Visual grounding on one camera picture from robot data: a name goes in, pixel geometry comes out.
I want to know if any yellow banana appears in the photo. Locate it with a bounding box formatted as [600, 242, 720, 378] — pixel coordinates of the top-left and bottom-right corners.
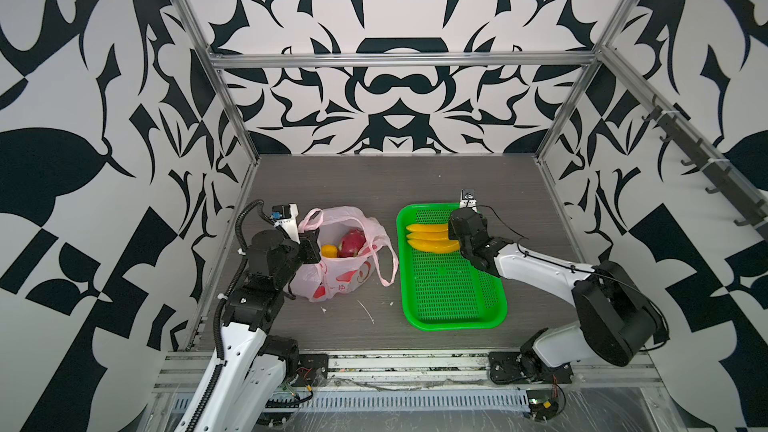
[406, 223, 460, 254]

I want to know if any yellow orange fruit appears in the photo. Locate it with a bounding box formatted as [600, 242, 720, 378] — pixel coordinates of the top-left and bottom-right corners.
[321, 244, 339, 258]

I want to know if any pink knotted plastic bag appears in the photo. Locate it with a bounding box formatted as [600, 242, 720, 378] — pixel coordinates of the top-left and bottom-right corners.
[290, 206, 399, 302]

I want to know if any green plastic basket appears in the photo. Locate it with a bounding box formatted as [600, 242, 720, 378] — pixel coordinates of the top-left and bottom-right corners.
[396, 203, 508, 332]

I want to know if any red dragon fruit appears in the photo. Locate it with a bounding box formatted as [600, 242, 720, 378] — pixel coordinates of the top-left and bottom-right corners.
[338, 228, 367, 258]

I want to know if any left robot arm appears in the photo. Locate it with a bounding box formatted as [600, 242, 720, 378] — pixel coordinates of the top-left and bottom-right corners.
[176, 228, 321, 431]

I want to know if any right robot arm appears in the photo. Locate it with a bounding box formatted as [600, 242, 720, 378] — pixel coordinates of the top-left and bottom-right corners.
[448, 207, 670, 385]

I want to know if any small electronics board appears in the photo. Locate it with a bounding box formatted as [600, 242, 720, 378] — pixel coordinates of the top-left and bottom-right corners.
[523, 387, 567, 423]

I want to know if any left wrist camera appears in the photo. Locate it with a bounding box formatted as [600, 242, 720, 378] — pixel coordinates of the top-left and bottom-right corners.
[271, 203, 300, 243]

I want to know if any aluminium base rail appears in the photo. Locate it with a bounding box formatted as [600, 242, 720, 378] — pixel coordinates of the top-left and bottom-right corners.
[152, 347, 661, 394]

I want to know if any white slotted cable duct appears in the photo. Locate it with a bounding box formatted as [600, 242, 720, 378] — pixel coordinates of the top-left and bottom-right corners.
[263, 389, 529, 414]

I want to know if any aluminium frame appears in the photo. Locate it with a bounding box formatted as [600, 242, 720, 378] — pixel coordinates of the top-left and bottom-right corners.
[174, 0, 767, 358]

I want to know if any black wall hook rail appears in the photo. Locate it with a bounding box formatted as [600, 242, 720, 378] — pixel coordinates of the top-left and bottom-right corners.
[642, 97, 767, 241]

